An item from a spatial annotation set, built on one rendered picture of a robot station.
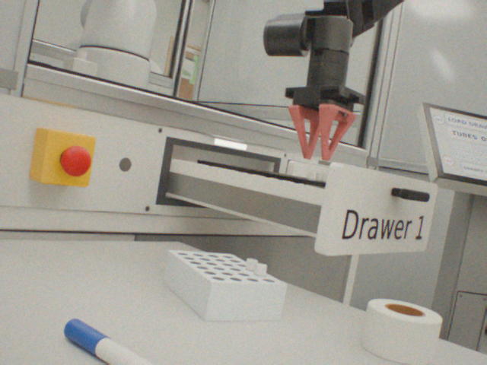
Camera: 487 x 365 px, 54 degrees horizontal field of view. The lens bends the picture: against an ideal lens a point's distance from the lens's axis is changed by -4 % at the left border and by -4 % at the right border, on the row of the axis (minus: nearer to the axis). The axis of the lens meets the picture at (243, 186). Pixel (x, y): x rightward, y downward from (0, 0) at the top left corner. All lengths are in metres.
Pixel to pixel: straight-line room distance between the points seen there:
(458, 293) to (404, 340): 1.26
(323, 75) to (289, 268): 0.55
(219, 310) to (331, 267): 0.82
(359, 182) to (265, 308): 0.21
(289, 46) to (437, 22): 1.95
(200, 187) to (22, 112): 0.28
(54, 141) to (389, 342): 0.46
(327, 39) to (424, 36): 1.95
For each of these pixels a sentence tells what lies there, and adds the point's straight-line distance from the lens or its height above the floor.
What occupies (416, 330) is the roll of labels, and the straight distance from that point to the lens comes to 0.46.
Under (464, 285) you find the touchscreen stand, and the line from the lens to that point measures 1.72.
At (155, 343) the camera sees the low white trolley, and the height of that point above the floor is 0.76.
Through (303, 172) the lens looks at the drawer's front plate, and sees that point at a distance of 1.05.
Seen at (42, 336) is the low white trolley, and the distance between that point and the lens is 0.40.
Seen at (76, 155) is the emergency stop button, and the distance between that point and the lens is 0.66.
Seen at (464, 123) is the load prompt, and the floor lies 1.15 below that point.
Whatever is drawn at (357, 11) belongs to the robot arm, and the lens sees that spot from 0.79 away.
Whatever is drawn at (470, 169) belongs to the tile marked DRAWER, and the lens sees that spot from 1.58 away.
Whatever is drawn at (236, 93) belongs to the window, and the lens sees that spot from 0.94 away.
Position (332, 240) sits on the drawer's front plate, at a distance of 0.60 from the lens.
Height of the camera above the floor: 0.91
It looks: 3 degrees down
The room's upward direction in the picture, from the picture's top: 10 degrees clockwise
